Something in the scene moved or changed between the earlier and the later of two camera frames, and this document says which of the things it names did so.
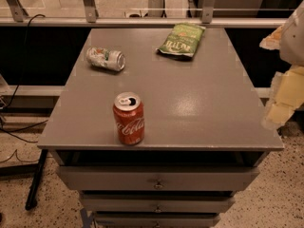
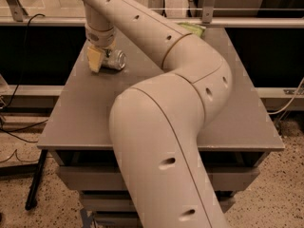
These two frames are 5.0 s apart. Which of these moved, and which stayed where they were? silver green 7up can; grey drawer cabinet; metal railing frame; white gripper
Moved: white gripper
Stayed: silver green 7up can; grey drawer cabinet; metal railing frame
